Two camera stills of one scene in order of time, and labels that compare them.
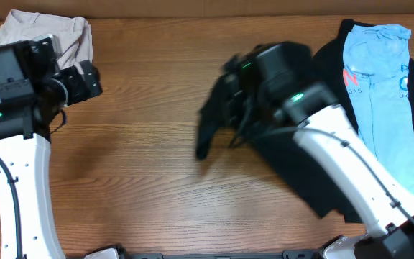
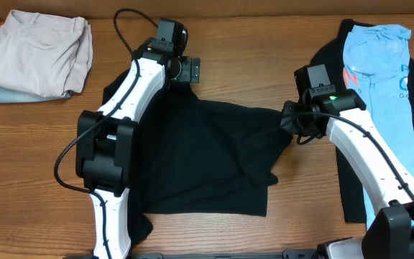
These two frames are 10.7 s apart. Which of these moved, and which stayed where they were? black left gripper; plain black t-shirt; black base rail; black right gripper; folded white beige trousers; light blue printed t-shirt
Moved: black right gripper; plain black t-shirt; black left gripper
Stayed: light blue printed t-shirt; black base rail; folded white beige trousers
